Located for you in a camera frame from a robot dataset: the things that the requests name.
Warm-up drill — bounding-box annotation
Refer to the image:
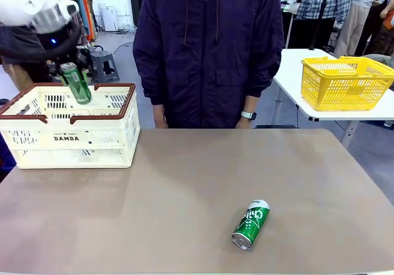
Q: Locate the orange hanging garment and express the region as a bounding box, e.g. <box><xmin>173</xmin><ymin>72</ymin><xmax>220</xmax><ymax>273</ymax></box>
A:
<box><xmin>80</xmin><ymin>0</ymin><xmax>97</xmax><ymax>42</ymax></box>

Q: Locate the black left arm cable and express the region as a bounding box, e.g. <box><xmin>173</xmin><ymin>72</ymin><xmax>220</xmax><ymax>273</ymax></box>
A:
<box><xmin>0</xmin><ymin>25</ymin><xmax>82</xmax><ymax>64</ymax></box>

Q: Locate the green drink can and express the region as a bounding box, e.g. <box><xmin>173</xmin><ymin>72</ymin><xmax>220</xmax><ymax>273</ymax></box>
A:
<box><xmin>60</xmin><ymin>62</ymin><xmax>93</xmax><ymax>105</ymax></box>
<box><xmin>231</xmin><ymin>199</ymin><xmax>271</xmax><ymax>252</ymax></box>

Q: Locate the cream folding basket brown rim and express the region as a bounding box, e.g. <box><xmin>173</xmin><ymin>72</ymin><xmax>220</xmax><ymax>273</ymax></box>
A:
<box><xmin>0</xmin><ymin>83</ymin><xmax>142</xmax><ymax>170</ymax></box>

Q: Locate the grey plastic stool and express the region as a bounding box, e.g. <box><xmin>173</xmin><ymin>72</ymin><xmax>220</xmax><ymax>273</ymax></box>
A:
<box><xmin>87</xmin><ymin>50</ymin><xmax>121</xmax><ymax>84</ymax></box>

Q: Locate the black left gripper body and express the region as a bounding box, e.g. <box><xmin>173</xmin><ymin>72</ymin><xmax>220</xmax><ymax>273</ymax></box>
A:
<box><xmin>39</xmin><ymin>22</ymin><xmax>92</xmax><ymax>73</ymax></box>

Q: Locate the white floor appliance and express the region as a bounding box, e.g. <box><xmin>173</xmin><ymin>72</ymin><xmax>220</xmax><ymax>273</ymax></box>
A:
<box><xmin>101</xmin><ymin>6</ymin><xmax>118</xmax><ymax>33</ymax></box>

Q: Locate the black tripod pole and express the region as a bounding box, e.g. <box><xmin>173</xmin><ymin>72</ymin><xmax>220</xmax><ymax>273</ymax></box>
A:
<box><xmin>308</xmin><ymin>0</ymin><xmax>334</xmax><ymax>52</ymax></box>

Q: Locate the person's right hand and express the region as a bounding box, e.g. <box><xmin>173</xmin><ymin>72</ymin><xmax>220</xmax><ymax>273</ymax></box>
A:
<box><xmin>153</xmin><ymin>104</ymin><xmax>170</xmax><ymax>130</ymax></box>

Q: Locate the red plaid hanging garment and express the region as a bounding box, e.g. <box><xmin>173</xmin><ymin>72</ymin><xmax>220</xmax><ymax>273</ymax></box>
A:
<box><xmin>55</xmin><ymin>0</ymin><xmax>89</xmax><ymax>47</ymax></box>

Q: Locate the person's left hand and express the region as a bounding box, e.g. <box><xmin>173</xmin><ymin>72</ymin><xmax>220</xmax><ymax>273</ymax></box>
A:
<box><xmin>235</xmin><ymin>118</ymin><xmax>254</xmax><ymax>130</ymax></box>

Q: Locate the person in navy jacket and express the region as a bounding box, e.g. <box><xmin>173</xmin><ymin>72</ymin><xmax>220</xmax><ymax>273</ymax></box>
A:
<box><xmin>132</xmin><ymin>0</ymin><xmax>286</xmax><ymax>130</ymax></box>

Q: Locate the person in orange top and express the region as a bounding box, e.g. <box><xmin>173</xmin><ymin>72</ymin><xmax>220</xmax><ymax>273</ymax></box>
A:
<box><xmin>369</xmin><ymin>0</ymin><xmax>394</xmax><ymax>57</ymax></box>

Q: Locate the person in beige trousers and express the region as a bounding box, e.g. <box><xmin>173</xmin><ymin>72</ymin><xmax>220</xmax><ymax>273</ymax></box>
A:
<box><xmin>334</xmin><ymin>0</ymin><xmax>392</xmax><ymax>58</ymax></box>

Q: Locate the person in black jacket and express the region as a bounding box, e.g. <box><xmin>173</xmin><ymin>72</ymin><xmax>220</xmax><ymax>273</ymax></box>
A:
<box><xmin>0</xmin><ymin>22</ymin><xmax>47</xmax><ymax>92</ymax></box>

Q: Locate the white side table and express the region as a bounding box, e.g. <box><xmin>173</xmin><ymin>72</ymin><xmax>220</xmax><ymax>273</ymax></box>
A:
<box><xmin>272</xmin><ymin>49</ymin><xmax>394</xmax><ymax>148</ymax></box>

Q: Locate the yellow plastic basket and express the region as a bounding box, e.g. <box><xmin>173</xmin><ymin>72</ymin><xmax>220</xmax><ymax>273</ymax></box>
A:
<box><xmin>300</xmin><ymin>56</ymin><xmax>394</xmax><ymax>112</ymax></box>

